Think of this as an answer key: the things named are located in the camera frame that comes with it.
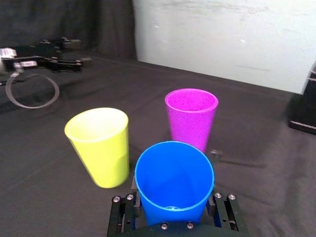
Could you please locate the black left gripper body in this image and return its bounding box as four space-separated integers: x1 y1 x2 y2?
2 39 64 73

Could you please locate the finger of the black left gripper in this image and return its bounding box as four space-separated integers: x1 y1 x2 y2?
60 37 82 50
48 56 93 73

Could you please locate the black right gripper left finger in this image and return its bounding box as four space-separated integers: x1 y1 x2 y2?
107 176 142 237

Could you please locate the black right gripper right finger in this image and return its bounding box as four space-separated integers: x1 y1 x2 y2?
206 192 247 233

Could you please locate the blue plastic cup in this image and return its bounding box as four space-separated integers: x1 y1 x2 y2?
134 141 215 227

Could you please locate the yellow plastic cup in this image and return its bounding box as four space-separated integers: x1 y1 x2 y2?
64 107 130 189

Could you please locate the black table cloth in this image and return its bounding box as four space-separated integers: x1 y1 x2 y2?
0 0 316 237

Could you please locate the magenta plastic cup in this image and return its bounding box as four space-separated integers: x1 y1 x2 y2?
164 88 219 154

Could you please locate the black rack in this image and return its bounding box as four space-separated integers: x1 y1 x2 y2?
287 60 316 136

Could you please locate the thin dark looped cable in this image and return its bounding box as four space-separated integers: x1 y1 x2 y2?
5 71 60 110

